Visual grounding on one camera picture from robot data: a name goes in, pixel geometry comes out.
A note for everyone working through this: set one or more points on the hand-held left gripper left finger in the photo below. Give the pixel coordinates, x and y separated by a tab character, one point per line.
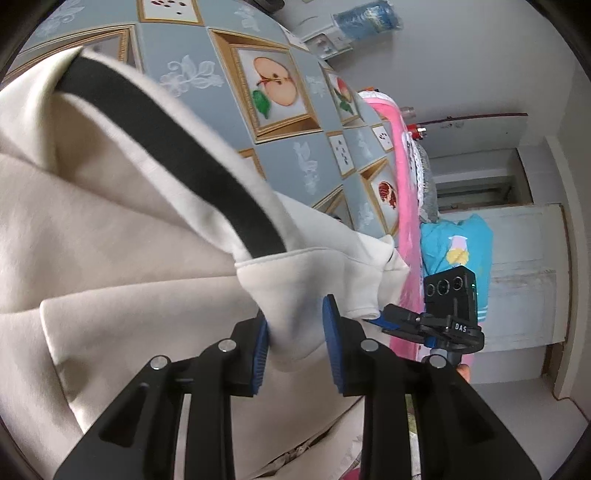
258	360

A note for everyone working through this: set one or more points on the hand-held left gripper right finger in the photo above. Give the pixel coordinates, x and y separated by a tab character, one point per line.
334	350

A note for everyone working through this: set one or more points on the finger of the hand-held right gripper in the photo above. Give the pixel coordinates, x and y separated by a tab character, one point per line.
399	313
397	331

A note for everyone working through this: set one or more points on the cream zip jacket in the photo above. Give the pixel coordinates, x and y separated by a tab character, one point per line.
115	230

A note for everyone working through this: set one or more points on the person's right hand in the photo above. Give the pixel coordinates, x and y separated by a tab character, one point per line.
463	373

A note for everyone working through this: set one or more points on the blue printed pillow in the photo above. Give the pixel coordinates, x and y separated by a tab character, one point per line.
443	244

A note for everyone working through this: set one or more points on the pink floral blanket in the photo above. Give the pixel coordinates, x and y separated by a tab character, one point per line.
408	249

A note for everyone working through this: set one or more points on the grey knit cloth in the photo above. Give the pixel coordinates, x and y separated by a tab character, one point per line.
427	194

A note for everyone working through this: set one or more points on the small glass jar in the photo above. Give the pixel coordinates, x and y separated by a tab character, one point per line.
408	110

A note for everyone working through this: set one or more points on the white water dispenser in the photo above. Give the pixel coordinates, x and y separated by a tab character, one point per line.
323	44

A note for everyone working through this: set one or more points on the blue water jug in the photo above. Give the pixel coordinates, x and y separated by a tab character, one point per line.
364	21

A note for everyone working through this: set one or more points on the fruit print tablecloth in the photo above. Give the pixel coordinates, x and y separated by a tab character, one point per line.
194	46

